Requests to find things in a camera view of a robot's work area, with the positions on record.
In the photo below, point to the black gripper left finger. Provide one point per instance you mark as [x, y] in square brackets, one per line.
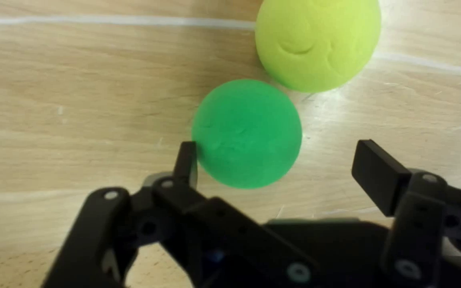
[214, 235]

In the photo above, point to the yellow fuzzy ball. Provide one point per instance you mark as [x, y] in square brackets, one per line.
[318, 43]

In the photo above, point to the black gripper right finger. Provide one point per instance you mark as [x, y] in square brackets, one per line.
[416, 225]

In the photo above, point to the green fuzzy ball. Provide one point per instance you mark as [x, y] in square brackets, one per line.
[246, 134]

